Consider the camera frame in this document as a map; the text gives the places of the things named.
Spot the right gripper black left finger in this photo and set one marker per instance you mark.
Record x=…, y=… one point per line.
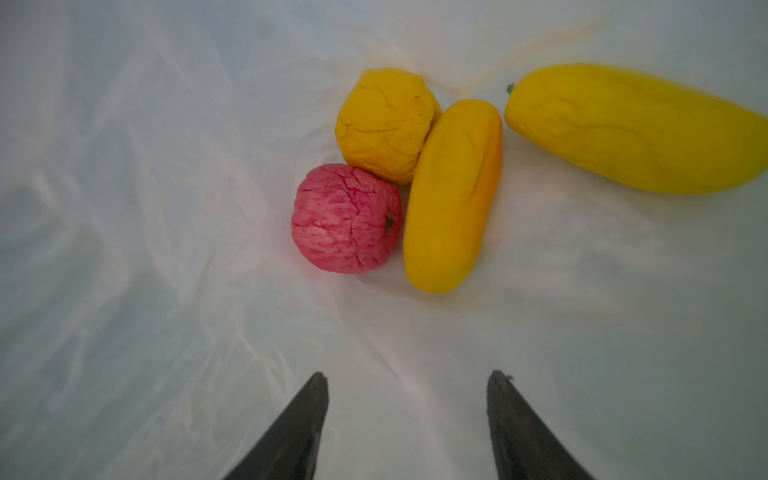
x=289, y=448

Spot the yellow wrinkled round fruit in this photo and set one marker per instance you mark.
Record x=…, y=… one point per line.
x=384, y=122

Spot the white plastic bag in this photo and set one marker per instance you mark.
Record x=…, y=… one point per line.
x=156, y=316

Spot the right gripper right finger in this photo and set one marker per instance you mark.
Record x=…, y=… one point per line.
x=524, y=448

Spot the pink red round fruit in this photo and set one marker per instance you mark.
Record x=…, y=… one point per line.
x=345, y=220

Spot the yellow mango fruit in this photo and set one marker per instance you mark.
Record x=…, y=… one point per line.
x=639, y=129

